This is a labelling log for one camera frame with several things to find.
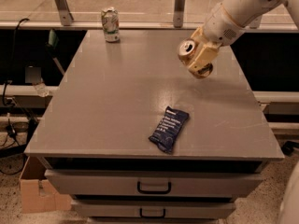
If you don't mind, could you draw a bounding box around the green handled tool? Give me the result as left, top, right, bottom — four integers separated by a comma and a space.
46, 29, 65, 75

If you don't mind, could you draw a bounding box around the brown cardboard box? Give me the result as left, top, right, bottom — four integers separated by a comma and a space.
20, 157, 71, 214

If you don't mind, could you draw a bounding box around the black drawer handle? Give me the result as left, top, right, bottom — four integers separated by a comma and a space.
136, 181, 172, 195
139, 208, 166, 219

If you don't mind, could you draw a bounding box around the middle metal rail bracket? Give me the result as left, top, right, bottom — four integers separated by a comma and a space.
173, 0, 186, 28

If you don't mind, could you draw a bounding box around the orange soda can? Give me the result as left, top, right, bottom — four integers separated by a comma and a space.
177, 38, 208, 79

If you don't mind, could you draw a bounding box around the grey upper drawer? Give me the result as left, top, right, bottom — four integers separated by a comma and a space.
45, 170, 263, 198

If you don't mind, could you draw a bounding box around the white green soda can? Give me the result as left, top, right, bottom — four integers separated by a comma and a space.
101, 7, 120, 42

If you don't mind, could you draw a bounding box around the black lower drawer handle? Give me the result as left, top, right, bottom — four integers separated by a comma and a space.
139, 208, 166, 219

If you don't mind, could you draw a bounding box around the dark blue snack packet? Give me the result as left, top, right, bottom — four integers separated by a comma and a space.
149, 106, 189, 154

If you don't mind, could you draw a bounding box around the grey drawer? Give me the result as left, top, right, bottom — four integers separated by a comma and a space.
45, 170, 263, 198
72, 200, 235, 219

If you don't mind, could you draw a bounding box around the clear plastic water bottle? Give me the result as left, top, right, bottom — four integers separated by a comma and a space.
25, 66, 50, 97

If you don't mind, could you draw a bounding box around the left metal rail bracket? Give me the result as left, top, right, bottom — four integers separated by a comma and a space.
54, 0, 74, 26

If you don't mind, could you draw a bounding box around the black upper drawer handle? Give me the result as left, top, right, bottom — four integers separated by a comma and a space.
136, 181, 172, 195

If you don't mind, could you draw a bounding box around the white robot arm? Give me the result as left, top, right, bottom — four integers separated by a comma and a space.
186, 0, 299, 77

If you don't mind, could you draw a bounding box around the black cable on left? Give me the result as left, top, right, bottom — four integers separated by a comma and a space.
1, 17, 31, 108

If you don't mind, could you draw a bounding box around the grey lower drawer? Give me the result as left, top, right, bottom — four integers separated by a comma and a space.
72, 200, 235, 219

